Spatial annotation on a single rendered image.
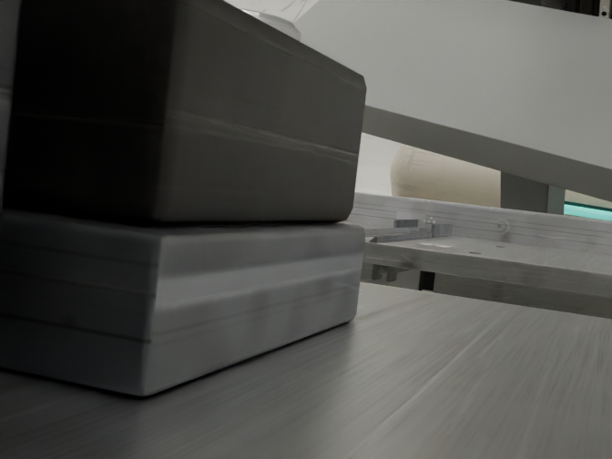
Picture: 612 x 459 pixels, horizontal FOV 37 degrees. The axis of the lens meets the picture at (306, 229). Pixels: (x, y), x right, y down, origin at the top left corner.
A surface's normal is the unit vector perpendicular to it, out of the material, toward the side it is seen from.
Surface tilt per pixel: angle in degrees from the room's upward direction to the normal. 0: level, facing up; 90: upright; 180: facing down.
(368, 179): 0
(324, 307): 90
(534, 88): 0
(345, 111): 90
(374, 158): 0
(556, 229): 48
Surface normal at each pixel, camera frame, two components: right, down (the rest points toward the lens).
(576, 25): -0.14, -0.72
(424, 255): -0.33, 0.01
